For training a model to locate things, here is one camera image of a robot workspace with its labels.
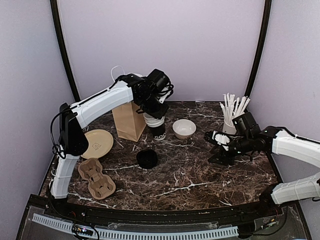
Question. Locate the brown paper bag white handles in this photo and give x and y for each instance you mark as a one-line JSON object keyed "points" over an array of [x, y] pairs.
{"points": [[128, 123]]}

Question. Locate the white slotted cable duct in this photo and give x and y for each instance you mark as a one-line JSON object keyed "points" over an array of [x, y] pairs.
{"points": [[86, 232]]}

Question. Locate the beige round plate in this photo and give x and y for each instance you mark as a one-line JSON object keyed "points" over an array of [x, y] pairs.
{"points": [[100, 143]]}

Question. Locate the black right frame post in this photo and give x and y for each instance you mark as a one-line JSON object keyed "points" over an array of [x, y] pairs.
{"points": [[260, 47]]}

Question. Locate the brown cardboard cup carrier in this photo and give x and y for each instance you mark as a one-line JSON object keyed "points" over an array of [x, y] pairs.
{"points": [[100, 185]]}

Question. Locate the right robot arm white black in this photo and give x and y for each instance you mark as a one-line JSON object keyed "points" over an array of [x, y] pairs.
{"points": [[291, 145]]}

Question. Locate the white paper bowl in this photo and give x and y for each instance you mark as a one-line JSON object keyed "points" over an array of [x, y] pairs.
{"points": [[183, 128]]}

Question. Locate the stack of black cup lids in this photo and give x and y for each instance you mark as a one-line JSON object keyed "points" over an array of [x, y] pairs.
{"points": [[147, 159]]}

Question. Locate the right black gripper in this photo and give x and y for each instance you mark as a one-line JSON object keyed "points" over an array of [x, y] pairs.
{"points": [[224, 156]]}

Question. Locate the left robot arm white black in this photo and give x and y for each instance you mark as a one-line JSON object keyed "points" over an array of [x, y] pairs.
{"points": [[73, 118]]}

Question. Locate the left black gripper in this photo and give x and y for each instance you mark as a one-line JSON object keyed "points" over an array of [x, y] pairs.
{"points": [[158, 114]]}

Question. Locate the stack of black paper cups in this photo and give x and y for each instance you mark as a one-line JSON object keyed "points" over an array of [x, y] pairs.
{"points": [[156, 126]]}

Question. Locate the white cup holding straws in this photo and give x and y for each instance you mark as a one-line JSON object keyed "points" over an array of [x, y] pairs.
{"points": [[229, 128]]}

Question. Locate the black frame post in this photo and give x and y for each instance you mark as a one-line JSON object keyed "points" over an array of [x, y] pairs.
{"points": [[260, 47], [63, 50]]}

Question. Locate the bundle of white wrapped straws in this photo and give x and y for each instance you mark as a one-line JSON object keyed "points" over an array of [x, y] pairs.
{"points": [[233, 107]]}

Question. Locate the black left frame post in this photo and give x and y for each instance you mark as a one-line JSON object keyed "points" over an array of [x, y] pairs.
{"points": [[63, 50]]}

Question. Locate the black front table rail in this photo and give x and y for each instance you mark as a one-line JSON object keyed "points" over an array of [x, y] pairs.
{"points": [[243, 215]]}

